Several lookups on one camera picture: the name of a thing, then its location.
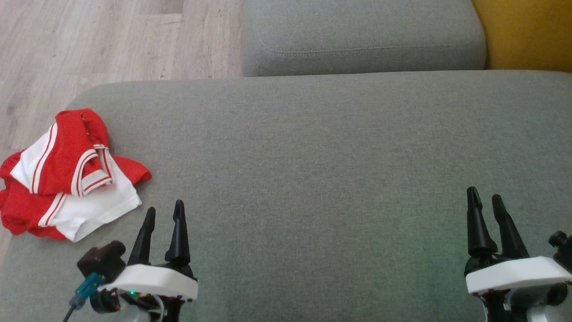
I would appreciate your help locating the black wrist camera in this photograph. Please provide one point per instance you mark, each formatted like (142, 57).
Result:
(102, 260)
(564, 250)

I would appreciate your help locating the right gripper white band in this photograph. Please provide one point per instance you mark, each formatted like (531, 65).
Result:
(514, 275)

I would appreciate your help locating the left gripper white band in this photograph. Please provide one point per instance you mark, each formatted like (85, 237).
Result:
(152, 281)

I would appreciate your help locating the grey fabric sofa seat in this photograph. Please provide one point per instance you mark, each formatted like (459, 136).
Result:
(313, 179)

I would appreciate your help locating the grey fabric sofa cushion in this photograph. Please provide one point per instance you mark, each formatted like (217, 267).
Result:
(357, 36)

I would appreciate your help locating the yellow cushion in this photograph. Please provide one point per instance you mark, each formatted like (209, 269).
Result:
(527, 31)

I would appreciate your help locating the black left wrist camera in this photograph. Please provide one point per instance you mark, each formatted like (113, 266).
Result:
(102, 260)

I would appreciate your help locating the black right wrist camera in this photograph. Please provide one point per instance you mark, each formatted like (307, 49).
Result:
(564, 250)

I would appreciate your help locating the red shorts with white stripe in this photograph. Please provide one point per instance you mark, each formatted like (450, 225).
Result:
(94, 212)

